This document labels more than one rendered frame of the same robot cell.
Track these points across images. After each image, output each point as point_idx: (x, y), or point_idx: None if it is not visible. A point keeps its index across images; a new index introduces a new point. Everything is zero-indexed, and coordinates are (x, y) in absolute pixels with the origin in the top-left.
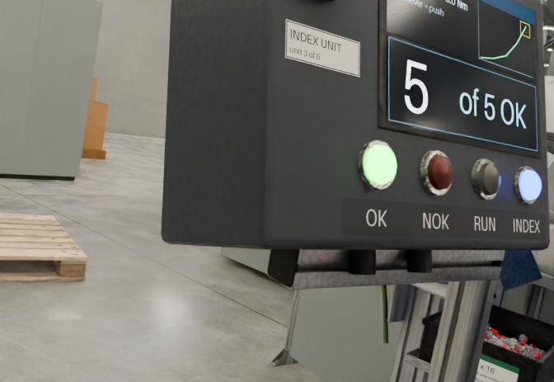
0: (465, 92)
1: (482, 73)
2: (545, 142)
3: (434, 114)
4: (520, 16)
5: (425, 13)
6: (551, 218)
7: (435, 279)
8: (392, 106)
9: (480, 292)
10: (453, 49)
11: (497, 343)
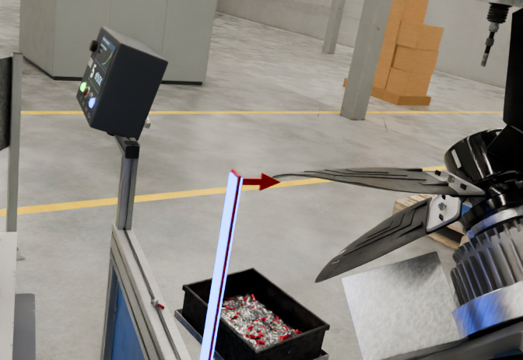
0: (96, 73)
1: (100, 68)
2: (101, 92)
3: (92, 78)
4: (112, 50)
5: (100, 52)
6: None
7: (117, 143)
8: (89, 75)
9: (121, 159)
10: (100, 61)
11: (261, 329)
